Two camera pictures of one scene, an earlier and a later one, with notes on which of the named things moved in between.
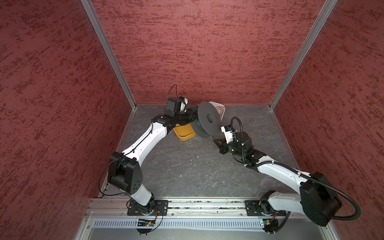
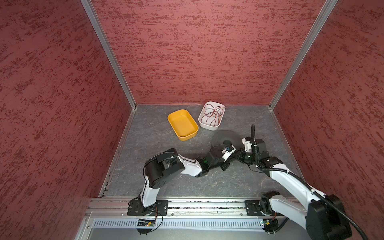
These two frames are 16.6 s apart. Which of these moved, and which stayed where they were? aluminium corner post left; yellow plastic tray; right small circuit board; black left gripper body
Moved: black left gripper body
Stayed: yellow plastic tray; aluminium corner post left; right small circuit board
